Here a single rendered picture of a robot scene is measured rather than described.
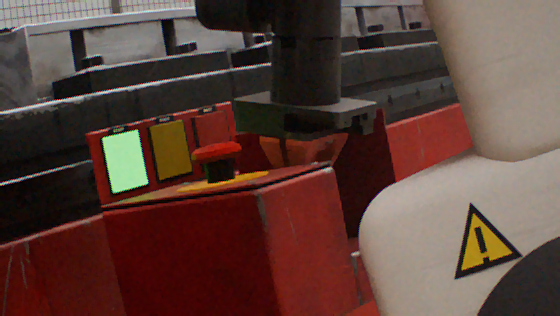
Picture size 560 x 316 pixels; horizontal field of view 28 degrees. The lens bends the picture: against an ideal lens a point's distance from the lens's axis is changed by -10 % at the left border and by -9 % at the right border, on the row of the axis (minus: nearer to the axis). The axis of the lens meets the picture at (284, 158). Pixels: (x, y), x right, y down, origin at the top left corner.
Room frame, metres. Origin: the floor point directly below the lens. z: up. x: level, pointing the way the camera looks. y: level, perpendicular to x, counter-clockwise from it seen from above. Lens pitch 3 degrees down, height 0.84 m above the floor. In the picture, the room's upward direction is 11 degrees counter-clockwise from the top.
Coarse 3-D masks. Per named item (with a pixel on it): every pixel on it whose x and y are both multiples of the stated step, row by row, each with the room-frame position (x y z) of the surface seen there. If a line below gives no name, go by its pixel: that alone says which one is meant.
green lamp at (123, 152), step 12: (132, 132) 0.98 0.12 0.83; (108, 144) 0.96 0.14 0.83; (120, 144) 0.97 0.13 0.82; (132, 144) 0.98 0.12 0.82; (108, 156) 0.95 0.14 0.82; (120, 156) 0.97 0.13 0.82; (132, 156) 0.98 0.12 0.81; (108, 168) 0.95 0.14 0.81; (120, 168) 0.96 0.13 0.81; (132, 168) 0.98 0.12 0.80; (144, 168) 0.99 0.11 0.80; (120, 180) 0.96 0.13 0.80; (132, 180) 0.97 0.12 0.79; (144, 180) 0.99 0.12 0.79
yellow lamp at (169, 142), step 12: (180, 120) 1.04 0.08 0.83; (156, 132) 1.01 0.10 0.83; (168, 132) 1.02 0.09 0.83; (180, 132) 1.04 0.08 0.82; (156, 144) 1.01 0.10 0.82; (168, 144) 1.02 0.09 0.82; (180, 144) 1.03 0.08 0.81; (156, 156) 1.00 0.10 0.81; (168, 156) 1.02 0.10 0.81; (180, 156) 1.03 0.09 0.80; (168, 168) 1.01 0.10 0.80; (180, 168) 1.03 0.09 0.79
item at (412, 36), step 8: (384, 32) 1.92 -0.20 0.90; (392, 32) 1.95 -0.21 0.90; (400, 32) 1.98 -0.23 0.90; (408, 32) 2.01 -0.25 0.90; (416, 32) 2.05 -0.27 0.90; (424, 32) 2.09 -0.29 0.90; (432, 32) 2.13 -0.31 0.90; (360, 40) 1.91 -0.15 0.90; (368, 40) 1.91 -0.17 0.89; (376, 40) 1.90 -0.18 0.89; (384, 40) 1.90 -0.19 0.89; (392, 40) 1.94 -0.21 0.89; (400, 40) 1.97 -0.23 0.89; (408, 40) 2.00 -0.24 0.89; (416, 40) 2.04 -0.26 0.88; (424, 40) 2.08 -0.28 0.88; (432, 40) 2.12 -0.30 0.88; (360, 48) 1.92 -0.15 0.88; (368, 48) 1.91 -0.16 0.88; (376, 48) 1.90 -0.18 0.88
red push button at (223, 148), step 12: (216, 144) 0.93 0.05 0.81; (228, 144) 0.93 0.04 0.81; (192, 156) 0.93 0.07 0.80; (204, 156) 0.92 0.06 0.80; (216, 156) 0.92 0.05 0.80; (228, 156) 0.92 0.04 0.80; (204, 168) 0.93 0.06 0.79; (216, 168) 0.93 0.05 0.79; (228, 168) 0.93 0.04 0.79; (216, 180) 0.93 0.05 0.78; (228, 180) 0.93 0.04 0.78
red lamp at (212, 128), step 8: (216, 112) 1.08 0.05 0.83; (224, 112) 1.09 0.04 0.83; (200, 120) 1.06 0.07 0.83; (208, 120) 1.07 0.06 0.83; (216, 120) 1.08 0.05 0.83; (224, 120) 1.09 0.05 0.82; (200, 128) 1.06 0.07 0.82; (208, 128) 1.07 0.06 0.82; (216, 128) 1.08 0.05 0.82; (224, 128) 1.09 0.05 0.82; (200, 136) 1.06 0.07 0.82; (208, 136) 1.07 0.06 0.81; (216, 136) 1.08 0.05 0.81; (224, 136) 1.08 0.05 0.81; (200, 144) 1.06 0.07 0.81; (208, 144) 1.06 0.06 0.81; (232, 160) 1.09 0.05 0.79
